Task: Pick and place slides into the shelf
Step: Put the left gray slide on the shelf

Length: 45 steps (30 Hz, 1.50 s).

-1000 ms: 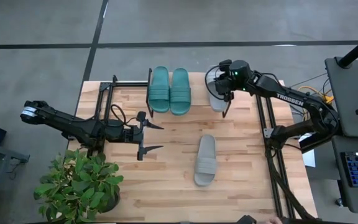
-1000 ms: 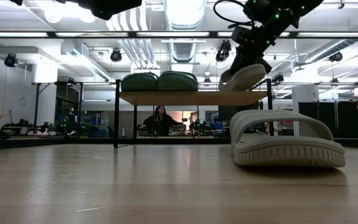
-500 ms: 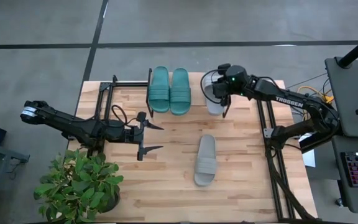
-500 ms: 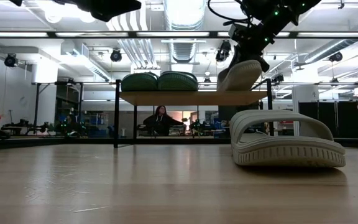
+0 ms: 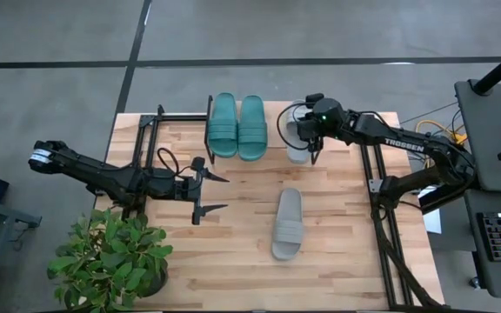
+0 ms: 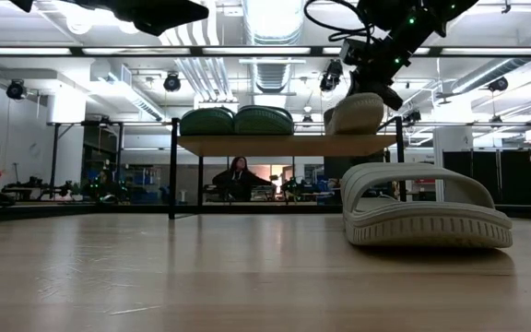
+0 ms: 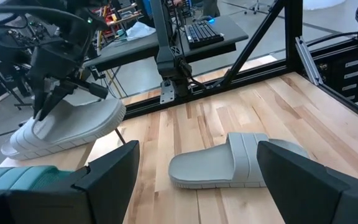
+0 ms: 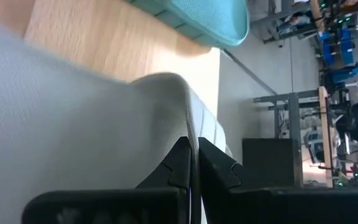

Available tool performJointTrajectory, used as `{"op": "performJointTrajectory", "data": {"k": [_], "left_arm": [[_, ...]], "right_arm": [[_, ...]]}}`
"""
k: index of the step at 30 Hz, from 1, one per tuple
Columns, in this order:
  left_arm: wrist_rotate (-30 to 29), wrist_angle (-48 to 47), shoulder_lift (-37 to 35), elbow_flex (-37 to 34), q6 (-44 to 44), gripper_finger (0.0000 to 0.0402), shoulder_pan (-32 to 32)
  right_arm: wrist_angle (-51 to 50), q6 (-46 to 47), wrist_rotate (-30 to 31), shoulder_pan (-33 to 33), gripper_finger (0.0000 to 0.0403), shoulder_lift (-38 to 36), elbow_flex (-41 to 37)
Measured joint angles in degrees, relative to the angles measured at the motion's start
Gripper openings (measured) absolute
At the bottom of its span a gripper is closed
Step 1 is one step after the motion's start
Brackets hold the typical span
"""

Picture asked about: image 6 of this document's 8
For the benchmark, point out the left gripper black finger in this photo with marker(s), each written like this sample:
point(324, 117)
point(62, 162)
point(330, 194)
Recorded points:
point(164, 16)

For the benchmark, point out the black partition panels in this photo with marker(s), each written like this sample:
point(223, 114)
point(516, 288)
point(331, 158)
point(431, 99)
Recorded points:
point(500, 175)

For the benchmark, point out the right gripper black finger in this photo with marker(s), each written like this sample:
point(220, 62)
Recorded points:
point(387, 98)

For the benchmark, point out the grey slide sandal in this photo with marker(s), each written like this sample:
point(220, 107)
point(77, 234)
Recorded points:
point(431, 221)
point(355, 115)

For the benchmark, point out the teal slide sandal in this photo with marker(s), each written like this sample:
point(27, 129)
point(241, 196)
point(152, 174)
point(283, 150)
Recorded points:
point(264, 121)
point(208, 122)

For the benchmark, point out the person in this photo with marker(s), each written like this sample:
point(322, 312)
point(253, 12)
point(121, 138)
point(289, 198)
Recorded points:
point(240, 180)

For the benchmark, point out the wooden shelf black frame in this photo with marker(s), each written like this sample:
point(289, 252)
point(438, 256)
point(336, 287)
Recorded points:
point(284, 145)

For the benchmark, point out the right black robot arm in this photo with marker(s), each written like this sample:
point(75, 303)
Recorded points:
point(431, 14)

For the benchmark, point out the black ceiling spot lamp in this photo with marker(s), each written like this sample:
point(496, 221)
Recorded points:
point(172, 83)
point(498, 84)
point(15, 90)
point(331, 76)

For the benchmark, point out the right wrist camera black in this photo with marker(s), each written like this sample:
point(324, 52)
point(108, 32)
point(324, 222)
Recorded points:
point(355, 50)

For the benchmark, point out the silver air duct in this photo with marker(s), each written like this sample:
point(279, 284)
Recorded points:
point(272, 27)

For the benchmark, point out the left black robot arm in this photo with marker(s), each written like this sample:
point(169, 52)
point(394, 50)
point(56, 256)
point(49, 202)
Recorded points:
point(21, 3)

